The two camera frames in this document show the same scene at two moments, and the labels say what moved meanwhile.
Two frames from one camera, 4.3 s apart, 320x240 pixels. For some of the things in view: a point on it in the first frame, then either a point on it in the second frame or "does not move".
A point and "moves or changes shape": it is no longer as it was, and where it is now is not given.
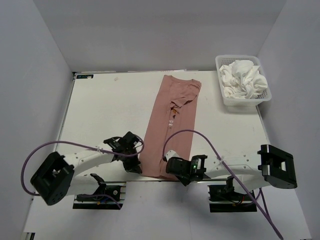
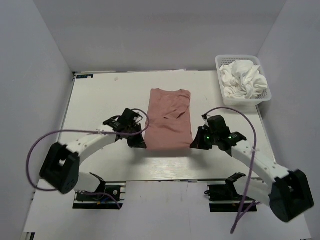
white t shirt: [241, 79] does not move
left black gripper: [134, 166] -> [138, 142]
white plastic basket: [242, 80] does not move
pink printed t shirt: [175, 110] moves or changes shape
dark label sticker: [84, 76] does not move
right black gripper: [185, 181] -> [198, 143]
